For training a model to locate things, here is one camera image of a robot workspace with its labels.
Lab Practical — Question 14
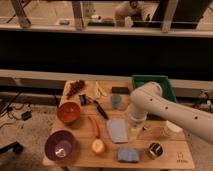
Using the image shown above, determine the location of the grey-blue towel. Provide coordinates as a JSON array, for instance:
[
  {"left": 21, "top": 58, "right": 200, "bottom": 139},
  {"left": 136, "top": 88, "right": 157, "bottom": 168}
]
[{"left": 107, "top": 118, "right": 128, "bottom": 143}]

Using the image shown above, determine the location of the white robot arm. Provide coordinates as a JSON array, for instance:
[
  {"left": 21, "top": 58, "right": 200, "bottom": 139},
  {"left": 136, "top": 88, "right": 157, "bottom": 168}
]
[{"left": 126, "top": 82, "right": 213, "bottom": 144}]

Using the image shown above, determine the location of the red bowl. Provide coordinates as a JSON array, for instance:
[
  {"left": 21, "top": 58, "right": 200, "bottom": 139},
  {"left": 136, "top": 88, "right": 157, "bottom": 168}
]
[{"left": 57, "top": 102, "right": 81, "bottom": 125}]

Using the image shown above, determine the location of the purple bowl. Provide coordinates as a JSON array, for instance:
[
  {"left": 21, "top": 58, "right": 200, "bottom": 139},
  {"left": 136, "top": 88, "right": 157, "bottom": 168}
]
[{"left": 44, "top": 130, "right": 77, "bottom": 162}]

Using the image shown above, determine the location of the blue sponge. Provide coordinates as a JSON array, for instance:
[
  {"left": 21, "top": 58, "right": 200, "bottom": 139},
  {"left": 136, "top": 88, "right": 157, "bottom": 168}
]
[{"left": 117, "top": 148, "right": 140, "bottom": 163}]

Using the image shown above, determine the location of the metal cup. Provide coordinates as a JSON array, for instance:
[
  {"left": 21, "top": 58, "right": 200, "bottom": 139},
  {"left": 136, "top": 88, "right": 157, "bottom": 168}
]
[{"left": 148, "top": 143, "right": 163, "bottom": 159}]

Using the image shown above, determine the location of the orange carrot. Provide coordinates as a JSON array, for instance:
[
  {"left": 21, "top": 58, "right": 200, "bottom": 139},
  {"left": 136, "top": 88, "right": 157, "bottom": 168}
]
[{"left": 88, "top": 116, "right": 100, "bottom": 138}]

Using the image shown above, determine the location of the black rectangular block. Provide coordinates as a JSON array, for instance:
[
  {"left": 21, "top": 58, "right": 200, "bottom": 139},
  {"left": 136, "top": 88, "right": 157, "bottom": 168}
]
[{"left": 111, "top": 87, "right": 130, "bottom": 94}]

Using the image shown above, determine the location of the green plastic tray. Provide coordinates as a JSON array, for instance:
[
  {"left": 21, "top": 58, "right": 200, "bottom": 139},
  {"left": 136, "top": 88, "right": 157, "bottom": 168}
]
[{"left": 131, "top": 74, "right": 178, "bottom": 119}]

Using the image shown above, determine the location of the small black clip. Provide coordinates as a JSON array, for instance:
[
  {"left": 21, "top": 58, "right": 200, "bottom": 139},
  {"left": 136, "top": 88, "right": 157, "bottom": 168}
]
[{"left": 79, "top": 94, "right": 88, "bottom": 106}]

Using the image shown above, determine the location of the bunch of dark grapes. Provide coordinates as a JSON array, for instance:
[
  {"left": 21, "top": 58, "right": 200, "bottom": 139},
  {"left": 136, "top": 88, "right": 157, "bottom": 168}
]
[{"left": 67, "top": 80, "right": 86, "bottom": 98}]

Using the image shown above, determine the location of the person in background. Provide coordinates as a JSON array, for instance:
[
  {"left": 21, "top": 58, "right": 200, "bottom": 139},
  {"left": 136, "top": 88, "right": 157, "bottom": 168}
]
[{"left": 114, "top": 0, "right": 151, "bottom": 27}]

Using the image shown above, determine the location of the black chair base leg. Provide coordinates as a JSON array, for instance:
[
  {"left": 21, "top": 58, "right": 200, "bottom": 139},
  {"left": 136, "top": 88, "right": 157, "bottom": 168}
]
[{"left": 0, "top": 142, "right": 24, "bottom": 154}]

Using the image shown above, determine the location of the black handled knife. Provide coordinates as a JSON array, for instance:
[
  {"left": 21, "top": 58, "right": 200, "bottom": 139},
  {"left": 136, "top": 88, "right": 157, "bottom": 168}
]
[{"left": 89, "top": 98, "right": 109, "bottom": 120}]

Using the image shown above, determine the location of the black power adapter with cable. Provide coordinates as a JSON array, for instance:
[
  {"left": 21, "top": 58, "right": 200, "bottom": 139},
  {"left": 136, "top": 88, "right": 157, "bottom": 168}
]
[{"left": 0, "top": 101, "right": 34, "bottom": 129}]

